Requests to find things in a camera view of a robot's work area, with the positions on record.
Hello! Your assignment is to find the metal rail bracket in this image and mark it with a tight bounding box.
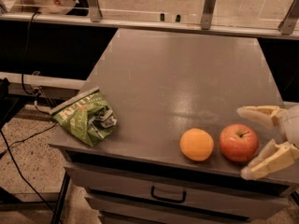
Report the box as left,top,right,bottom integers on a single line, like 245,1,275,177
87,0,102,22
201,0,216,30
278,0,299,35

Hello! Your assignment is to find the black floor cable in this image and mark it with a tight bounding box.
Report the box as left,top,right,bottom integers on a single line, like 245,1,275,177
0,121,64,224

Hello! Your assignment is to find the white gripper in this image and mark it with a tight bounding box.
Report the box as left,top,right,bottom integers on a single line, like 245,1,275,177
236,105,299,180

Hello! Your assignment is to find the orange fruit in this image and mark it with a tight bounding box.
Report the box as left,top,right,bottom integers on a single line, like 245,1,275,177
179,128,214,161

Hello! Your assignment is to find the black power cable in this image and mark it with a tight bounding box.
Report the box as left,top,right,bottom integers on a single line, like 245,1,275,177
21,10,52,116

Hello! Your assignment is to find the black drawer handle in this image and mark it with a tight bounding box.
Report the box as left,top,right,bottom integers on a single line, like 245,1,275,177
150,186,187,203

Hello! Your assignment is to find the metal rail bracket right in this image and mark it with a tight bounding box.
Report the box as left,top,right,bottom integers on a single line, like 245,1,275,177
278,0,299,35

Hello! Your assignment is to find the red apple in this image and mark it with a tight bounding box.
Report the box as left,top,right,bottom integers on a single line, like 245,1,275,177
219,124,259,162

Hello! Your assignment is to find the green chip bag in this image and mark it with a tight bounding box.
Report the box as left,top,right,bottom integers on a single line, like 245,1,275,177
50,87,117,147

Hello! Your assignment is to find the grey drawer cabinet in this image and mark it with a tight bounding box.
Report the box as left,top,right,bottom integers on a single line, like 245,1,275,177
50,29,298,224

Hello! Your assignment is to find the metal rail bracket middle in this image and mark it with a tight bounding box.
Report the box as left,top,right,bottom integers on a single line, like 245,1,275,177
201,0,216,30

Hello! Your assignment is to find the metal rail bracket left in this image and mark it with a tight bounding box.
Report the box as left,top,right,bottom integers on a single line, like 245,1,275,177
87,0,102,22

